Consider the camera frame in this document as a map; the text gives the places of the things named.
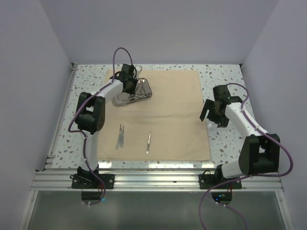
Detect steel instrument tray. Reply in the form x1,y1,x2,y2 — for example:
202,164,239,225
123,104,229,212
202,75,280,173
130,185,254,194
111,65,152,107

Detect beige cloth wrap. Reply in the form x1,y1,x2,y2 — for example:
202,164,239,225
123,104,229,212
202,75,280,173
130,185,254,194
97,70,211,161

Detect steel tweezers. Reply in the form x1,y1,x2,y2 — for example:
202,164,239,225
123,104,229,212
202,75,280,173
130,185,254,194
146,131,151,155

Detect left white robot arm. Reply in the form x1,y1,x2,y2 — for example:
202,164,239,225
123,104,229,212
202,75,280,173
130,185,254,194
74,64,138,188

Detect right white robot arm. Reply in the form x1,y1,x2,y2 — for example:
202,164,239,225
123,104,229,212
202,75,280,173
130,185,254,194
200,85,280,188

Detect steel scissors in tray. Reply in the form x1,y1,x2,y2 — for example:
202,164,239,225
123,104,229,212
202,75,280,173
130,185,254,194
135,82,152,99

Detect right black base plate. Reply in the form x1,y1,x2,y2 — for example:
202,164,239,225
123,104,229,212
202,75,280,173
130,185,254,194
198,170,242,190

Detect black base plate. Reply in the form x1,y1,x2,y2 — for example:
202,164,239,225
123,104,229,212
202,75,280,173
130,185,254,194
198,170,242,190
70,167,115,189

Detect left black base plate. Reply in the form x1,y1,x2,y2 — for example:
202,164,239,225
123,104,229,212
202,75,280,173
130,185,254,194
70,167,115,189

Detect aluminium rail frame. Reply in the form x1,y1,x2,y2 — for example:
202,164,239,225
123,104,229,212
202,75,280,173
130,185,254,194
31,62,283,192

